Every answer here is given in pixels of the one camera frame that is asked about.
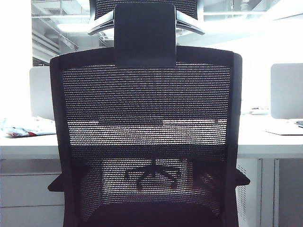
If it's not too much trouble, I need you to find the white perforated side cabinet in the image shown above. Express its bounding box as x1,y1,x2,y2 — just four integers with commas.
235,157,303,227

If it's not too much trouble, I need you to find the black mesh office chair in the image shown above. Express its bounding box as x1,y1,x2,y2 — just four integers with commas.
47,0,251,227

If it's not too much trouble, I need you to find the small white desk item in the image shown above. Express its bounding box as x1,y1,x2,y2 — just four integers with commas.
249,105,270,116

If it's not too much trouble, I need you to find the black star chair base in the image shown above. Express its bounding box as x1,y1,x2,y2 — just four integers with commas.
125,159,183,190

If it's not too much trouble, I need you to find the thin white desk mat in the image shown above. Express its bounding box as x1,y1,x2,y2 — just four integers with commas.
262,124,303,136

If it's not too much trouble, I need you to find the white red printed bag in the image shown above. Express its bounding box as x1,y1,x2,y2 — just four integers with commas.
0,115,57,138

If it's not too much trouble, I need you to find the white drawer cabinet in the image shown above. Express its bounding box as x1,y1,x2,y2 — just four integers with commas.
0,158,65,227

